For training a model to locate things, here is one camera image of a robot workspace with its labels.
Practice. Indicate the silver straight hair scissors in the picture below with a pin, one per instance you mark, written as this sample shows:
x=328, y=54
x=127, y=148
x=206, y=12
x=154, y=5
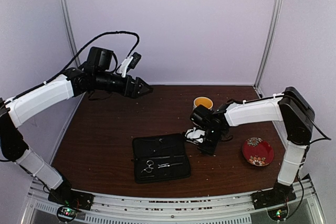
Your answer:
x=150, y=166

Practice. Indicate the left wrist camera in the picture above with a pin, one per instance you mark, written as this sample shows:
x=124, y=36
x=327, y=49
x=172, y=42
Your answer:
x=130, y=62

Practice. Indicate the white floral mug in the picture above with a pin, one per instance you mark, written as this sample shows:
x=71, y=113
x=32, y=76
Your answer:
x=204, y=101

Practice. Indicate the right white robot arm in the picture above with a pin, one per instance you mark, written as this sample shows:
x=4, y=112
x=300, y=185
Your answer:
x=288, y=109

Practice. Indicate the red floral plate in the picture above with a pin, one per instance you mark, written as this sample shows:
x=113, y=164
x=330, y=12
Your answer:
x=257, y=152

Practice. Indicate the right aluminium corner post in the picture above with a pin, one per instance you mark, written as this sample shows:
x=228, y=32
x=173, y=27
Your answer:
x=268, y=44

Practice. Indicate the black zippered tool case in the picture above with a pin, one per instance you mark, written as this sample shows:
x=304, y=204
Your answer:
x=172, y=150

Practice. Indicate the left aluminium corner post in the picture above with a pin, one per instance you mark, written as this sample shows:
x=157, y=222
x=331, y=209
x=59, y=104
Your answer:
x=68, y=26

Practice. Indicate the aluminium front rail frame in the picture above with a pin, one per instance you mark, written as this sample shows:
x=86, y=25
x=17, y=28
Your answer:
x=234, y=208

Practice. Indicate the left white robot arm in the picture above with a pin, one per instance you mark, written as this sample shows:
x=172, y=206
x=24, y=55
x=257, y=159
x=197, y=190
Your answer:
x=72, y=82

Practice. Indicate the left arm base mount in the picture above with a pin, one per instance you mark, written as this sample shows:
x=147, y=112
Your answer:
x=71, y=199

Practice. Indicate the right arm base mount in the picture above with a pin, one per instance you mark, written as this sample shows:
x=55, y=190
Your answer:
x=277, y=195

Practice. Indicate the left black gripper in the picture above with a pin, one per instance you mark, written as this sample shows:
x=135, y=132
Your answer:
x=133, y=92

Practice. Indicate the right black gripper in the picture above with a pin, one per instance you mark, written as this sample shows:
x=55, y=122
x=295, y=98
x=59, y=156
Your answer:
x=210, y=151

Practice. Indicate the aluminium corner post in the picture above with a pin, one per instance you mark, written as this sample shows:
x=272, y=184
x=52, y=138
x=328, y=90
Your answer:
x=68, y=26
x=268, y=44

